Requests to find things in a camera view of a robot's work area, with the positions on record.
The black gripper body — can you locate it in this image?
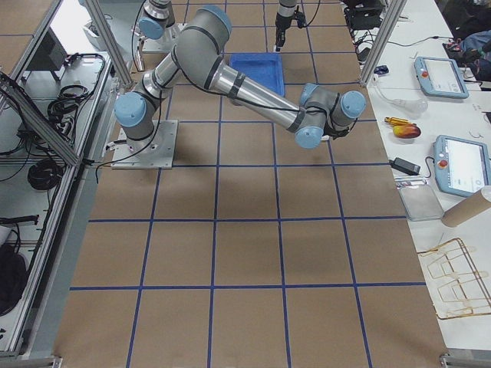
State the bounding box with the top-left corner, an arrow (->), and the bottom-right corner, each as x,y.
275,0 -> 305,45

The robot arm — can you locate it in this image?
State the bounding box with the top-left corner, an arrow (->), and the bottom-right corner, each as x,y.
131,0 -> 310,71
114,5 -> 367,149

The blue plastic tray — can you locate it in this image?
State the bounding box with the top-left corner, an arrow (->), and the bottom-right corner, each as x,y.
229,53 -> 285,97

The gold metal tool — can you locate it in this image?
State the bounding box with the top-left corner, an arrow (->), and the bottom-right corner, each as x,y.
384,117 -> 411,127

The clear plastic bulb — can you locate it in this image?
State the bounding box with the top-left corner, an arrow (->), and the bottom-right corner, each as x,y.
371,74 -> 428,118

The red yellow mango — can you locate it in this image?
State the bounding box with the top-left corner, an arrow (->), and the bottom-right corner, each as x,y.
392,124 -> 421,139

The teach pendant upper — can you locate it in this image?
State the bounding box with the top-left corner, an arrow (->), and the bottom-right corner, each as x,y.
414,57 -> 469,100

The teach pendant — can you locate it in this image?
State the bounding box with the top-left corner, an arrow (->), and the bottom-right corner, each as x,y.
433,135 -> 490,197
414,57 -> 469,100

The black power adapter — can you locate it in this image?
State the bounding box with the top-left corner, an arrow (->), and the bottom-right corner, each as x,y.
389,157 -> 420,176

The clear plastic container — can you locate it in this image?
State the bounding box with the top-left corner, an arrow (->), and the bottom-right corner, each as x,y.
398,185 -> 443,222

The teach pendant lower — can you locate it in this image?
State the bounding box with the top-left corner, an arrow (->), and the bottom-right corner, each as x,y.
433,135 -> 490,197

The cardboard tube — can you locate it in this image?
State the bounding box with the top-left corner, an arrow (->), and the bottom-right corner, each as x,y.
441,186 -> 490,227

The aluminium frame post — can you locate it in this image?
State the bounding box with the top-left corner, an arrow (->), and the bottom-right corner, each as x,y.
359,0 -> 407,87

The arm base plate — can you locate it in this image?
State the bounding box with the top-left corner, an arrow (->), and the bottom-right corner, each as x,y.
111,120 -> 179,169

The gold wire rack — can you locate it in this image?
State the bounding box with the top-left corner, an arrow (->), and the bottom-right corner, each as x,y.
417,238 -> 490,320

